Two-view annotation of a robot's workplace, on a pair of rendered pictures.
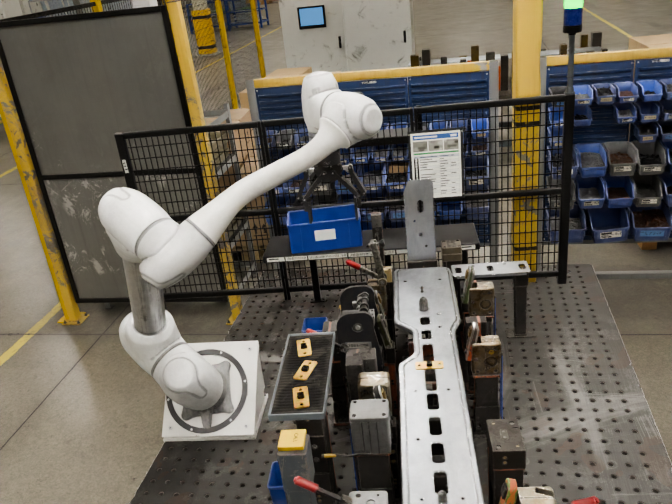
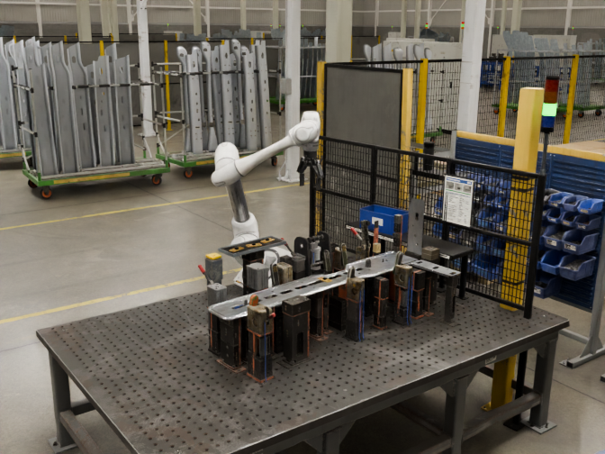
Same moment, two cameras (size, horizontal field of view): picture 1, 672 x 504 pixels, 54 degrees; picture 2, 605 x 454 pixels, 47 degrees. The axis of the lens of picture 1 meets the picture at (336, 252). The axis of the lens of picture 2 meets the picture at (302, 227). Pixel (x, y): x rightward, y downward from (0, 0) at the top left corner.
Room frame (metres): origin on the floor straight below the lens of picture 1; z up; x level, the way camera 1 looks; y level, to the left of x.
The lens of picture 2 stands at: (-1.05, -2.49, 2.31)
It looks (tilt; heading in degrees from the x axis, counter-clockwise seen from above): 16 degrees down; 42
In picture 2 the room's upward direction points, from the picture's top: 1 degrees clockwise
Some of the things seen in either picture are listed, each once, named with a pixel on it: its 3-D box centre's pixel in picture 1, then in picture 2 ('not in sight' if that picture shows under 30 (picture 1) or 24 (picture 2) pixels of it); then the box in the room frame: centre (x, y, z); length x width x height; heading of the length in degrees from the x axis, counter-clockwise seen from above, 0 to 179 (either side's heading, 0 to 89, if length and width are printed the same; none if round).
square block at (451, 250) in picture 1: (452, 283); (428, 276); (2.38, -0.46, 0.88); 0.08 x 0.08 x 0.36; 83
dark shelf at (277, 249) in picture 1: (370, 242); (405, 237); (2.58, -0.15, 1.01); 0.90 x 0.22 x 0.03; 83
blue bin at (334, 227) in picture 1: (324, 228); (384, 219); (2.60, 0.04, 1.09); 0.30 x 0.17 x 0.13; 90
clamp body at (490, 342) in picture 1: (485, 385); (355, 308); (1.70, -0.42, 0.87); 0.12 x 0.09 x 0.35; 83
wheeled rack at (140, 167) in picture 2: not in sight; (93, 127); (4.44, 6.50, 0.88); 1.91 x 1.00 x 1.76; 165
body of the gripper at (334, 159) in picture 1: (328, 165); (310, 158); (1.80, -0.01, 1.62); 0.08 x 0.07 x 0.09; 83
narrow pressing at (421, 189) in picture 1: (419, 220); (415, 226); (2.38, -0.34, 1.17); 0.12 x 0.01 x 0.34; 83
